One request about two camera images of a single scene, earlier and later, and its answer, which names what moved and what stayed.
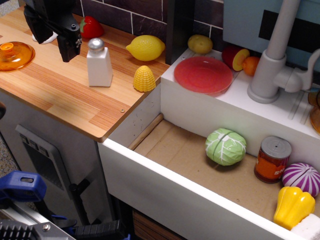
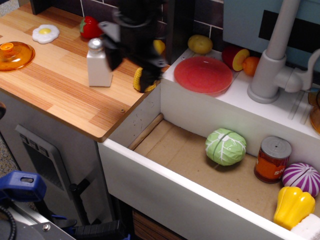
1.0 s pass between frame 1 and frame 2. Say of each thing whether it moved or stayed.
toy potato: stayed
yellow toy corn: stayed
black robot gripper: moved
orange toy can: stayed
